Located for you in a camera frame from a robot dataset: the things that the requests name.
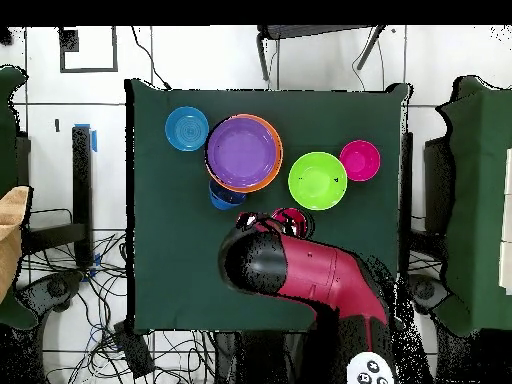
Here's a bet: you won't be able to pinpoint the black square frame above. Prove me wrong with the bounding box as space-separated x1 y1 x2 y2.
58 25 120 74

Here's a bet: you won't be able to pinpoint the tangle of cables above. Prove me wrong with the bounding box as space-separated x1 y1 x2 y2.
17 231 217 384

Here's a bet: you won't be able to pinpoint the red-pink cup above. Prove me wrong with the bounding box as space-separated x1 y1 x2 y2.
270 206 314 240

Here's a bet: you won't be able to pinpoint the light blue bowl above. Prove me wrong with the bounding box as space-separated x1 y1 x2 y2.
164 105 210 153

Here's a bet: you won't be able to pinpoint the dark green tablecloth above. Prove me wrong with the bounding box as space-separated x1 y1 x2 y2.
125 77 411 333

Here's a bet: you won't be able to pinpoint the light green bowl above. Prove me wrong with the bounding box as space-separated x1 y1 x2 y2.
287 151 348 212

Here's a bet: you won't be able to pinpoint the dark blue bowl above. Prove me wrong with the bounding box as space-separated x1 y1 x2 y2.
207 179 247 212

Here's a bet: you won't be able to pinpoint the thin black floor cable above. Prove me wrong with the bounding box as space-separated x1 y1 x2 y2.
130 25 173 91

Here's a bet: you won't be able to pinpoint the large orange bowl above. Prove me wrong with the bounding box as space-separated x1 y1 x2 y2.
204 113 284 194

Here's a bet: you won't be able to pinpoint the black power brick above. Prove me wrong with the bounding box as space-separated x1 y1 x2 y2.
112 319 156 380

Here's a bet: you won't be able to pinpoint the green cloth side table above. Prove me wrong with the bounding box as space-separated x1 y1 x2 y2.
433 75 512 337
0 65 39 331

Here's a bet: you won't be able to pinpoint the purple bowl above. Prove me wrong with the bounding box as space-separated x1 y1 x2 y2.
206 115 279 189

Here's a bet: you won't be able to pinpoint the black camera tripod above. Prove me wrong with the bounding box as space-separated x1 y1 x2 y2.
255 25 387 83

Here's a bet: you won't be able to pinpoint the white boxes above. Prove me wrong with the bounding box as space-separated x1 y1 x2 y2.
498 147 512 290

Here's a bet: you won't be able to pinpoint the tan box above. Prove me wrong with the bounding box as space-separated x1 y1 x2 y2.
0 185 32 301

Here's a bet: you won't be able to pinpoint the red-pink bowl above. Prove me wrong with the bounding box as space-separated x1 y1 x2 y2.
338 139 382 183

